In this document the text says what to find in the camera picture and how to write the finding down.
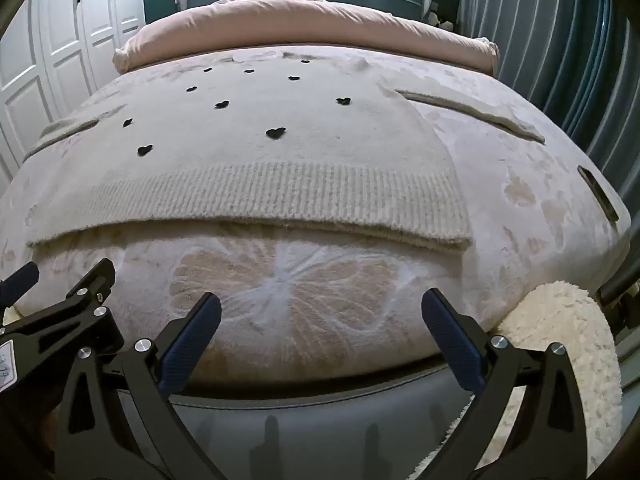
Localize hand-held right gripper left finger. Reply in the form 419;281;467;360
55;292;226;480

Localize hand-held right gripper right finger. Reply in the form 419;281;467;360
421;287;593;480

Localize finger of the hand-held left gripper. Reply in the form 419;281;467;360
0;258;123;361
0;262;40;308

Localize beige knit sweater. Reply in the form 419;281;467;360
22;50;546;252

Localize white fluffy rug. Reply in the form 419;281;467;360
410;282;623;480

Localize bed with floral sheet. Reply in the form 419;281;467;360
0;42;633;386

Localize dark oblong object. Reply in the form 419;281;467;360
576;165;619;224

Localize white panelled wardrobe doors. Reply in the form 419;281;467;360
0;0;148;186

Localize blue-grey curtain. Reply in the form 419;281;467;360
457;0;640;221

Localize small white ornament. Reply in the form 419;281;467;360
430;2;457;29

